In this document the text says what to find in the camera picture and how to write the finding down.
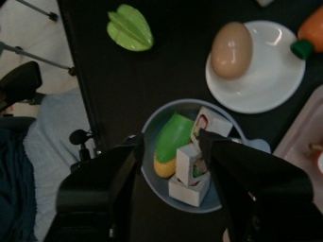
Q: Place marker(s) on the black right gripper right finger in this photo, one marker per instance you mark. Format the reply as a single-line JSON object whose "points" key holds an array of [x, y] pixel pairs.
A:
{"points": [[264, 189]]}

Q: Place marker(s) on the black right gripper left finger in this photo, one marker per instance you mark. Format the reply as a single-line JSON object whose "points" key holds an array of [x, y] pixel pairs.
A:
{"points": [[96, 189]]}

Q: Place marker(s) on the white toy sushi piece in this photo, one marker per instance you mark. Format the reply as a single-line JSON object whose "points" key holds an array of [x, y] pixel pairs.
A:
{"points": [[216, 123], [187, 160], [187, 195]]}

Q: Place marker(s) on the light blue plastic bowl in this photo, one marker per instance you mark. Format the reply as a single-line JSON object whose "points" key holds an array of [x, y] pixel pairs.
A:
{"points": [[184, 107]]}

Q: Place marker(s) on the black clamp knob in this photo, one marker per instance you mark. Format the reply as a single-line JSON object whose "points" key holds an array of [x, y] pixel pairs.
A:
{"points": [[80, 138]]}

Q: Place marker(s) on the pink plastic tray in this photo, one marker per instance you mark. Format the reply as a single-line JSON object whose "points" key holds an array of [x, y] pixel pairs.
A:
{"points": [[303, 132]]}

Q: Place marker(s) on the light blue grey cloth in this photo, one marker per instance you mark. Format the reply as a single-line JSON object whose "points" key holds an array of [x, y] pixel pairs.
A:
{"points": [[54, 126]]}

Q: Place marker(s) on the white round plate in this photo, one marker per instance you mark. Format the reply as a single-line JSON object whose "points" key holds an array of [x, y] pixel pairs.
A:
{"points": [[264, 82]]}

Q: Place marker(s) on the black office chair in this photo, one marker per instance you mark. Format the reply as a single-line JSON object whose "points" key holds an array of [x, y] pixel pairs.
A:
{"points": [[18, 82]]}

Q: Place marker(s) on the metal tripod leg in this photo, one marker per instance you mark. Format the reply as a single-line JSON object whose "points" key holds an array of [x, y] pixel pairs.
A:
{"points": [[37, 56], [40, 11]]}

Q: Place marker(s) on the beige toy egg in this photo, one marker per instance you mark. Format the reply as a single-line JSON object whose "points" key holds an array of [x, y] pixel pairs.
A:
{"points": [[231, 50]]}

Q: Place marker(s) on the green star fruit toy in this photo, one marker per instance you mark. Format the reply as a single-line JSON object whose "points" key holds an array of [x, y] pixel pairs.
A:
{"points": [[129, 30]]}

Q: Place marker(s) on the orange toy carrot green top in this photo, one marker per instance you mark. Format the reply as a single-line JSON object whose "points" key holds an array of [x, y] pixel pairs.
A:
{"points": [[312, 28]]}

